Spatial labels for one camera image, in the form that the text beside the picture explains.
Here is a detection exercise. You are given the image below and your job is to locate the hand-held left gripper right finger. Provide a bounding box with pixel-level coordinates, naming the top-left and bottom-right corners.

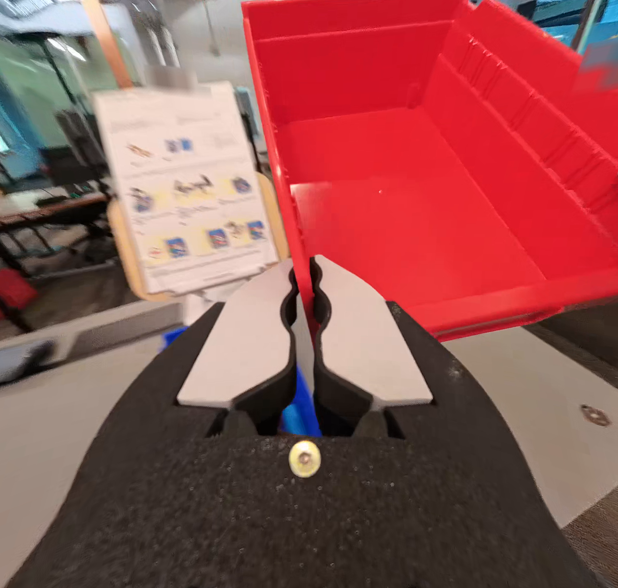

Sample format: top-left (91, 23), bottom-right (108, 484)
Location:
top-left (311, 255), bottom-right (433, 410)

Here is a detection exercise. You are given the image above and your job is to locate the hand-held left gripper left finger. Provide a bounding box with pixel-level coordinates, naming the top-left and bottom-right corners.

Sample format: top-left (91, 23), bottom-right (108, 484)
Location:
top-left (177, 258), bottom-right (300, 410)

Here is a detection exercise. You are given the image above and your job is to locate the blue plastic bin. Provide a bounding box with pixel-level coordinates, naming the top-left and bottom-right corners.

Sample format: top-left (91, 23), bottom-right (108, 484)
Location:
top-left (160, 326), bottom-right (324, 439)

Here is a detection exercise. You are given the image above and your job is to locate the red plastic bin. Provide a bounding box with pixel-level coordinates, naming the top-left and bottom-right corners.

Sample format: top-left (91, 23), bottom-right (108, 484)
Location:
top-left (241, 0), bottom-right (618, 342)

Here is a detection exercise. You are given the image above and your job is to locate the clipboard with instruction sheet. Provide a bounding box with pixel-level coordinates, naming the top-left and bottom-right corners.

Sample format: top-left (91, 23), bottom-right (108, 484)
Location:
top-left (92, 78), bottom-right (290, 304)

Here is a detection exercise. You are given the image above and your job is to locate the grey bag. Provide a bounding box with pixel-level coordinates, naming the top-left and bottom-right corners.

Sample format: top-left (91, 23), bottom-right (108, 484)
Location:
top-left (0, 342), bottom-right (54, 386)

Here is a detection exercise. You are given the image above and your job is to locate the red bag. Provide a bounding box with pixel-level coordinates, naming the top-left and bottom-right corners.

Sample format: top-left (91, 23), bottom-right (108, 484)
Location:
top-left (0, 268), bottom-right (39, 333)

